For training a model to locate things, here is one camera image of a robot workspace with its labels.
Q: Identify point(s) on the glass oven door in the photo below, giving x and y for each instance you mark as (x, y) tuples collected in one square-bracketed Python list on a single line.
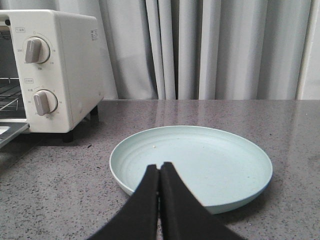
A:
[(11, 128)]

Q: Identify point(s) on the upper beige oven knob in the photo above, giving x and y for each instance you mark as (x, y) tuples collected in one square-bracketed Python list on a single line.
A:
[(37, 50)]

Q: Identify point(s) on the beige oven knob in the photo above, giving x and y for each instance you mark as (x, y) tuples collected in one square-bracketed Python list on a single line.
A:
[(37, 50), (45, 102)]

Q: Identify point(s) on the grey pleated curtain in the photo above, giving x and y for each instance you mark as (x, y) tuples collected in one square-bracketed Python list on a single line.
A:
[(202, 49)]

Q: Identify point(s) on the metal wire oven rack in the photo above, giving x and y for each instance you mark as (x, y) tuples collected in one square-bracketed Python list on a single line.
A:
[(11, 99)]

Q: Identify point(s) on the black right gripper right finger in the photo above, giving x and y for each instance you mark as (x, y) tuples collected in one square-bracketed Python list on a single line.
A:
[(182, 215)]

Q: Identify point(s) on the cream Toshiba toaster oven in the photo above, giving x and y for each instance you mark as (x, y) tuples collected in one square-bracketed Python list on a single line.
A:
[(72, 72)]

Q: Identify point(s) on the lower beige oven knob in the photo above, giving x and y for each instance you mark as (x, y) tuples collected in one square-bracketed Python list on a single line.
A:
[(45, 102)]

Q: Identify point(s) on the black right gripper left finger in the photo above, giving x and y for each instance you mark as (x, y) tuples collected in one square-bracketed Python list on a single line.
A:
[(138, 218)]

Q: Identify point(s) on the light green round plate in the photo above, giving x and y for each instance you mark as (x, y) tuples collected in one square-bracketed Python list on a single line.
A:
[(223, 171)]

